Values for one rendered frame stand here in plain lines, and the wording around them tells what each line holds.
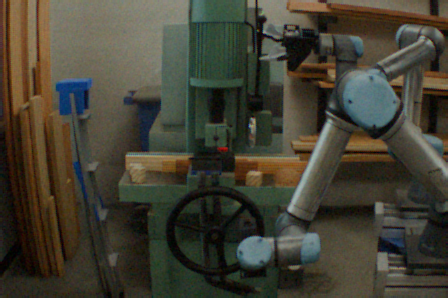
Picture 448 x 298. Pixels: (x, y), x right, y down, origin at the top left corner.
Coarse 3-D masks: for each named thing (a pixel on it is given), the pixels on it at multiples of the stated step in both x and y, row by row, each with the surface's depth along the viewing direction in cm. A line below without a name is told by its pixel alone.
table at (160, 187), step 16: (128, 176) 187; (160, 176) 189; (176, 176) 189; (272, 176) 191; (128, 192) 179; (144, 192) 179; (160, 192) 179; (176, 192) 179; (256, 192) 179; (272, 192) 179; (288, 192) 180; (192, 208) 170; (208, 208) 170; (224, 208) 170
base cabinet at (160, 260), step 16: (160, 240) 183; (176, 240) 183; (160, 256) 184; (192, 256) 184; (160, 272) 186; (176, 272) 186; (192, 272) 186; (272, 272) 186; (160, 288) 187; (176, 288) 187; (192, 288) 187; (208, 288) 187; (272, 288) 187
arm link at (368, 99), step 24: (360, 72) 121; (336, 96) 128; (360, 96) 115; (384, 96) 114; (360, 120) 115; (384, 120) 115; (408, 120) 120; (408, 144) 119; (408, 168) 124; (432, 168) 120; (432, 192) 124
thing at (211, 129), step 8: (208, 120) 195; (224, 120) 196; (208, 128) 186; (216, 128) 186; (224, 128) 186; (208, 136) 187; (224, 136) 187; (208, 144) 188; (216, 144) 188; (224, 144) 188
